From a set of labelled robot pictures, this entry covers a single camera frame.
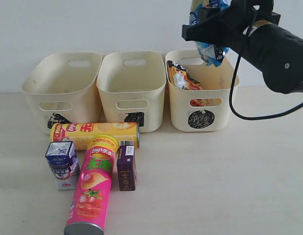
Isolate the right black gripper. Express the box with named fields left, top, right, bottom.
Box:
left=182, top=0, right=281, bottom=49

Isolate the blue instant noodle packet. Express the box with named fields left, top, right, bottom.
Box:
left=189, top=0, right=231, bottom=67

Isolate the orange snack bag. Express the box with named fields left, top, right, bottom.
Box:
left=166, top=60, right=223, bottom=107

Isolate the purple drink carton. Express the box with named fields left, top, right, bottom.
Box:
left=117, top=145, right=137, bottom=191

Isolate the blue white milk carton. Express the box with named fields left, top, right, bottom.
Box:
left=45, top=141, right=80, bottom=190

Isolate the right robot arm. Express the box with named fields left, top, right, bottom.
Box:
left=182, top=0, right=303, bottom=94

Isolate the right cream plastic bin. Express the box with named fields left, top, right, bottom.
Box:
left=165, top=50, right=234, bottom=132

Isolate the cream plastic bin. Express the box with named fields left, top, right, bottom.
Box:
left=22, top=52, right=103, bottom=135
left=97, top=51, right=166, bottom=133
left=165, top=50, right=234, bottom=132

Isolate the middle cream plastic bin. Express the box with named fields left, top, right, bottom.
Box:
left=97, top=51, right=166, bottom=133

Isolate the left cream plastic bin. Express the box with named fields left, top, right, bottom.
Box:
left=22, top=52, right=103, bottom=135

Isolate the yellow Lays chips can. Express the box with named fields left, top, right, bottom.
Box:
left=50, top=122, right=140, bottom=150

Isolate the pink Lays chips can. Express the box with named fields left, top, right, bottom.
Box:
left=64, top=134, right=119, bottom=235

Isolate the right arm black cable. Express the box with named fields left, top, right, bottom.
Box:
left=229, top=9, right=303, bottom=120

